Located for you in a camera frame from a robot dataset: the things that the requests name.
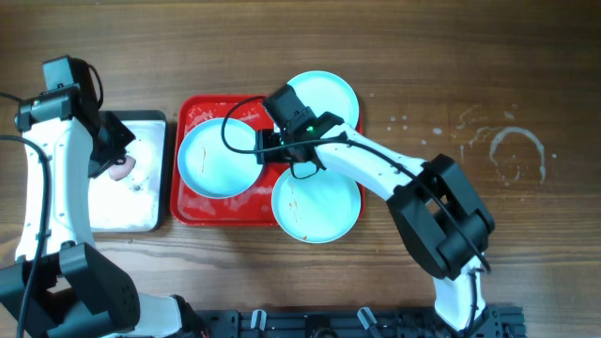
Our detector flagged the pink green sponge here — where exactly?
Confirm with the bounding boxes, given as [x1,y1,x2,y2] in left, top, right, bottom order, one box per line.
[108,156,136,181]

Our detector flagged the white plate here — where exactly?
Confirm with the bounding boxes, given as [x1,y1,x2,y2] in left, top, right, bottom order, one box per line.
[271,163,362,244]
[287,70,360,128]
[177,118,263,199]

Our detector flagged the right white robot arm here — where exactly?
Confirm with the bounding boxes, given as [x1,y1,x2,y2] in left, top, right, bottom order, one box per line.
[257,107,495,334]

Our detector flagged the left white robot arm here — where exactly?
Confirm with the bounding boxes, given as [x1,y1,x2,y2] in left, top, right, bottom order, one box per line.
[1,84,202,337]

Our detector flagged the black soapy water tray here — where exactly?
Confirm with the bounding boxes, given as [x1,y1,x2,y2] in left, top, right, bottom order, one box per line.
[88,110,168,233]

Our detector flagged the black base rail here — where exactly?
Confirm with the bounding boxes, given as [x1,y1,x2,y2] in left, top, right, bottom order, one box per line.
[198,305,527,338]

